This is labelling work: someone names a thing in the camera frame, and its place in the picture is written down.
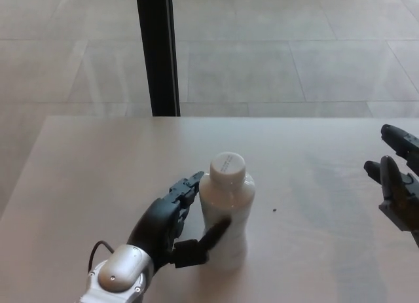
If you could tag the white plastic bottle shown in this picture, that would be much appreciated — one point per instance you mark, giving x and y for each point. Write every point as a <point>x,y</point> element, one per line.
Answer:
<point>229,211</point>

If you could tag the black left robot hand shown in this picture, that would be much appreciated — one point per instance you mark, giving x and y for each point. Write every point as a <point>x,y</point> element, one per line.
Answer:
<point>154,224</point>

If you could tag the black vertical frame post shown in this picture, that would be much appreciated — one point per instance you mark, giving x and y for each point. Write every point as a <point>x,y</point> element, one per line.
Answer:
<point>157,51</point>

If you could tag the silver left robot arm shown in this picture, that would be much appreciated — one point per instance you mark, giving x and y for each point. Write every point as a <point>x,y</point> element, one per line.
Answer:
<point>121,273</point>

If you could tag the white screw cap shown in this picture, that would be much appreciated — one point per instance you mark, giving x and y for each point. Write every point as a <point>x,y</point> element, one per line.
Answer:
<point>227,169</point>

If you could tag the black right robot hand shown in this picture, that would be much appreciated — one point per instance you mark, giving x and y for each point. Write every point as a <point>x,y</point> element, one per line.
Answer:
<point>401,198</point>

